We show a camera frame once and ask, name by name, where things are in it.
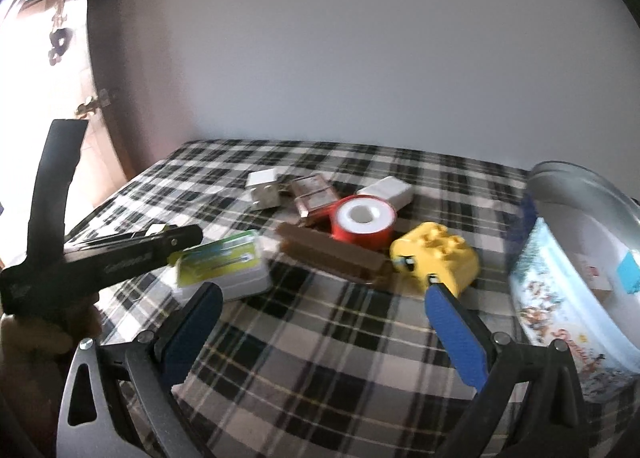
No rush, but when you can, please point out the brown rectangular bar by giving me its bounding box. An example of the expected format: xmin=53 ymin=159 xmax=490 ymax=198
xmin=276 ymin=221 xmax=396 ymax=287

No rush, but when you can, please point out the dark hanging ornament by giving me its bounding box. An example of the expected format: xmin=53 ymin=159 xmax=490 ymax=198
xmin=47 ymin=0 xmax=72 ymax=64

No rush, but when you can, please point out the yellow toy block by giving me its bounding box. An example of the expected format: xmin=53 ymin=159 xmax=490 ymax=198
xmin=390 ymin=221 xmax=480 ymax=298

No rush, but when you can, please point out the small white box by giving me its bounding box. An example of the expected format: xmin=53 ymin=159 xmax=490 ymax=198
xmin=356 ymin=177 xmax=415 ymax=212

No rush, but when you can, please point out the blue card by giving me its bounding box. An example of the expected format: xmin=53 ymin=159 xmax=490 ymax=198
xmin=615 ymin=251 xmax=640 ymax=295

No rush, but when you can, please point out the person's left hand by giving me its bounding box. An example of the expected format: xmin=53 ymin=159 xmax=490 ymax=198
xmin=0 ymin=307 xmax=102 ymax=366

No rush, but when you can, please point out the black and white plaid blanket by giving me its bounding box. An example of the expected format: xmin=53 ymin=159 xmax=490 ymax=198
xmin=60 ymin=139 xmax=601 ymax=458

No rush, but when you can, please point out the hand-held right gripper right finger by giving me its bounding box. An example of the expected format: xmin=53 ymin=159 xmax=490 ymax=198
xmin=424 ymin=283 xmax=591 ymax=458

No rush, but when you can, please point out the wooden door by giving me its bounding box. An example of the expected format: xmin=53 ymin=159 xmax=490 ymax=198
xmin=80 ymin=0 xmax=136 ymax=189

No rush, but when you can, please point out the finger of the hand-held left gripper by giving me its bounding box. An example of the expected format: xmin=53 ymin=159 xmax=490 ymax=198
xmin=127 ymin=225 xmax=203 ymax=255

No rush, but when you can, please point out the brown transparent plastic box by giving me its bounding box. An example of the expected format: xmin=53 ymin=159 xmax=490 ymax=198
xmin=287 ymin=173 xmax=337 ymax=227

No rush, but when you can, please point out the white power adapter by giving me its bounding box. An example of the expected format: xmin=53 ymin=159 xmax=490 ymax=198
xmin=246 ymin=169 xmax=282 ymax=211

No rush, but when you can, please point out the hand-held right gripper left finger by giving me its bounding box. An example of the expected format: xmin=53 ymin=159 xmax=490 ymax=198
xmin=56 ymin=282 xmax=224 ymax=458

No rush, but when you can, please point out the red tape roll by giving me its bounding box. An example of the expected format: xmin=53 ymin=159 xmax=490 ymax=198
xmin=330 ymin=195 xmax=399 ymax=244

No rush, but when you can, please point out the brass door handle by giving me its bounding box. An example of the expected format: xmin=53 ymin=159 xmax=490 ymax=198
xmin=75 ymin=88 xmax=112 ymax=119

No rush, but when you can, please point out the round printed tin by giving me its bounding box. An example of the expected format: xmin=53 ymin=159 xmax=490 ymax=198
xmin=509 ymin=161 xmax=640 ymax=391

